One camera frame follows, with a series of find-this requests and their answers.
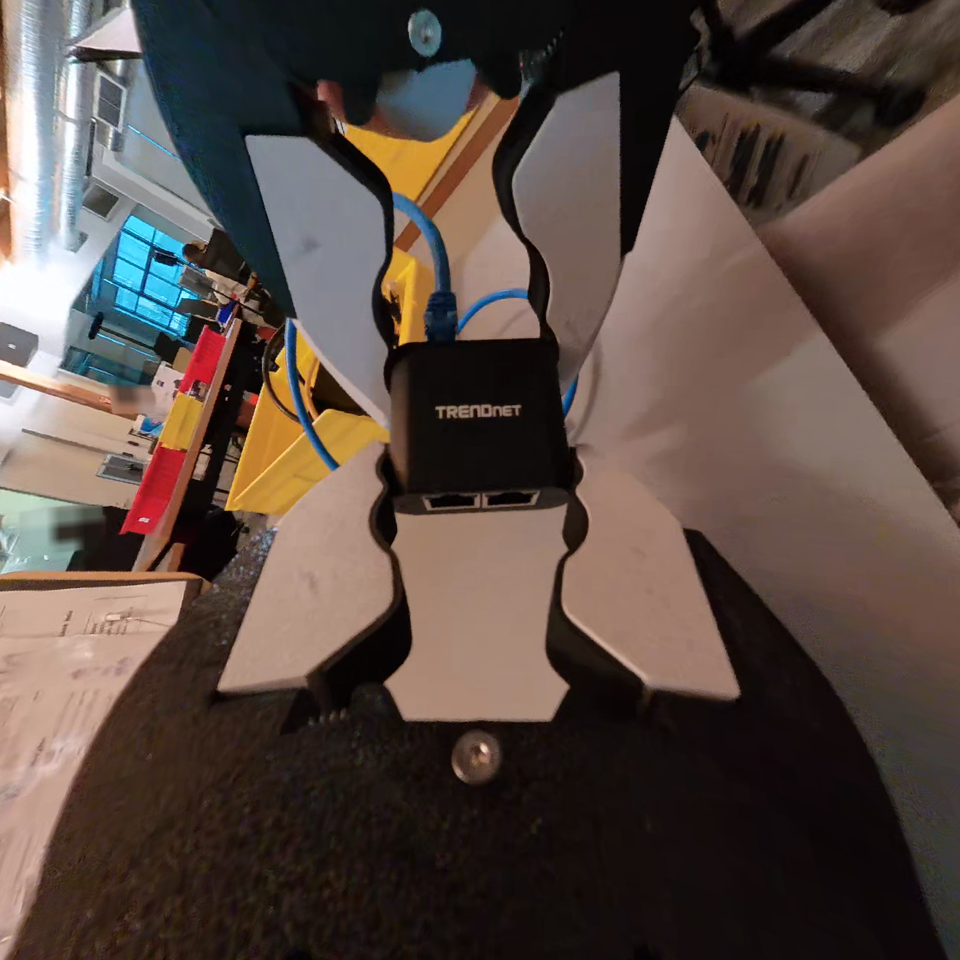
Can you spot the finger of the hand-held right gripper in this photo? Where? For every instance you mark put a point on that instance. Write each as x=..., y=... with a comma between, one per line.
x=322, y=240
x=577, y=210

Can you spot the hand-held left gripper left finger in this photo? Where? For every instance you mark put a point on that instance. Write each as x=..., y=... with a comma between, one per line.
x=322, y=570

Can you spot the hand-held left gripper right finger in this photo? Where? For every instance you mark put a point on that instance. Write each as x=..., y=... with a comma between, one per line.
x=637, y=592

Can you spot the yellow plastic bin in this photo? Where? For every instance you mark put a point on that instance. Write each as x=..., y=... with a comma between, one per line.
x=285, y=457

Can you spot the black network adapter box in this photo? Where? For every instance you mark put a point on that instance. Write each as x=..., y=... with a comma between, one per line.
x=480, y=450

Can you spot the grey desk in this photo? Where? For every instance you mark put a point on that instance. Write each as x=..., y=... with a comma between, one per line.
x=712, y=420

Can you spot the red storage bin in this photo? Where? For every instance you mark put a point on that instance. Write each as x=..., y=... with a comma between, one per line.
x=154, y=487
x=204, y=358

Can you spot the large paned window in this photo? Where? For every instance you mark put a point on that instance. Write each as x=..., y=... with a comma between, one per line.
x=142, y=277

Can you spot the long wooden table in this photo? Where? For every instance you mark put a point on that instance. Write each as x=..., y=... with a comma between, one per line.
x=206, y=420

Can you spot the small yellow storage bin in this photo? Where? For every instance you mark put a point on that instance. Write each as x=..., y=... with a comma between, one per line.
x=182, y=421

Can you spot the instruction sheet board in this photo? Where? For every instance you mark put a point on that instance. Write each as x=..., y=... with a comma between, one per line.
x=75, y=675

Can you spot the black office chair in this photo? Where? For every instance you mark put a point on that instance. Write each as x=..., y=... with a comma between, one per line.
x=810, y=67

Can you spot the silver ventilation duct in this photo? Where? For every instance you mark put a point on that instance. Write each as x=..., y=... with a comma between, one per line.
x=52, y=112

